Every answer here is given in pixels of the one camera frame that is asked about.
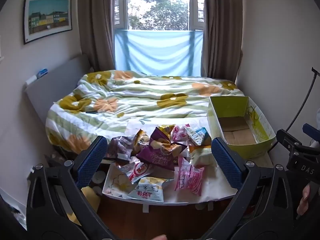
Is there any framed townscape picture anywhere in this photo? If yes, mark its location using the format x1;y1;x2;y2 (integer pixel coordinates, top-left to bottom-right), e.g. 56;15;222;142
23;0;72;45

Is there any window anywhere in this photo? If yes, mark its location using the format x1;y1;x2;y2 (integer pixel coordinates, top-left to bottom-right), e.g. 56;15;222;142
114;0;205;32

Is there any white and yellow snack packet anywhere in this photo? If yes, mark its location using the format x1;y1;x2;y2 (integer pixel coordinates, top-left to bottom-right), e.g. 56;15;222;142
127;177;168;203

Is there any blue and white snack packet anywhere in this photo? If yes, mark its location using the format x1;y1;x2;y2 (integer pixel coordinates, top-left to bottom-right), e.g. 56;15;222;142
184;126;212;147

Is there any green cardboard box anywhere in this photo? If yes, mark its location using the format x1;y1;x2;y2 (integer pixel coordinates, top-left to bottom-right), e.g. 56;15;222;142
206;95;277;158

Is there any pink and white snack packet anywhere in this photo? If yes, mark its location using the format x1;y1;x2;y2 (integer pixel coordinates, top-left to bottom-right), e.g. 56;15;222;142
171;124;191;143

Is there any orange and white snack packet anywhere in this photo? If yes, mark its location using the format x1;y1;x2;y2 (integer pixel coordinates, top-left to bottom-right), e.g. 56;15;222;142
188;145;213;168

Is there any floral blanket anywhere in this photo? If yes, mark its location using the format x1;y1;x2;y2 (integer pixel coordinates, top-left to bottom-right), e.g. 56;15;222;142
45;70;247;153

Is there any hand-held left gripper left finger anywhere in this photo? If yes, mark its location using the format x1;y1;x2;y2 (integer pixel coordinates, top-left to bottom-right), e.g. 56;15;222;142
26;136;118;240

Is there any grey headboard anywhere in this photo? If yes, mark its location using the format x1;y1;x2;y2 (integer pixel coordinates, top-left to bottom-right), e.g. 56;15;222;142
24;54;94;123

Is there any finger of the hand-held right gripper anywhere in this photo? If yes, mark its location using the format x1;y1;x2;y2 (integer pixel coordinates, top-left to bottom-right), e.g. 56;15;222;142
302;123;320;138
276;129;320;155

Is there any light blue cloth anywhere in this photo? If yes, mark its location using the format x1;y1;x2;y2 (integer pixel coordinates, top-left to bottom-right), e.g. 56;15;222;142
114;29;203;77

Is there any person's right hand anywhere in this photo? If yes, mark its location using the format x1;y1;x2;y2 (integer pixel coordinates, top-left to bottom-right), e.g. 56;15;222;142
296;184;312;217

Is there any black cable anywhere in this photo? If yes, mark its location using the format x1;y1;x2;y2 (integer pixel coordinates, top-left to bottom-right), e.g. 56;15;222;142
271;67;320;150

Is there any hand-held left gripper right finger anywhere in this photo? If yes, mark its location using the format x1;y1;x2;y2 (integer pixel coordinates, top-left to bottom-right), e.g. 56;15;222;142
200;137;295;240

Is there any large pink snack packet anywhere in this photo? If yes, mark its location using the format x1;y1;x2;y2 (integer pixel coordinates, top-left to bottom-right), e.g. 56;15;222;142
174;156;206;197

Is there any white printed paper tray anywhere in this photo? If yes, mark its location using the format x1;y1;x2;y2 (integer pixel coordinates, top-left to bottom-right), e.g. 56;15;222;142
102;164;141;201

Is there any brown curtain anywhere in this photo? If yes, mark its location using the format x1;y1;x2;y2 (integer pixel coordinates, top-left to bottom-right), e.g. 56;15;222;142
77;0;118;72
202;0;244;85

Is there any red and white snack packet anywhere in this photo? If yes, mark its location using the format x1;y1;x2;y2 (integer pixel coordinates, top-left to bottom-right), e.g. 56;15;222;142
116;157;155;184

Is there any cat print snack packet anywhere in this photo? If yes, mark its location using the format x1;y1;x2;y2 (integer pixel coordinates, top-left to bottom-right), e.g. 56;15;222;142
134;129;151;153

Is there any gold snack packet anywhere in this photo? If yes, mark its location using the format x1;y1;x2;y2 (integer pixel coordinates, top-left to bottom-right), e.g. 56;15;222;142
159;124;177;134

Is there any dark purple snack packet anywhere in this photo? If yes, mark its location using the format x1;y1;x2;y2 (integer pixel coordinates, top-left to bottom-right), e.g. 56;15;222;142
106;136;137;161

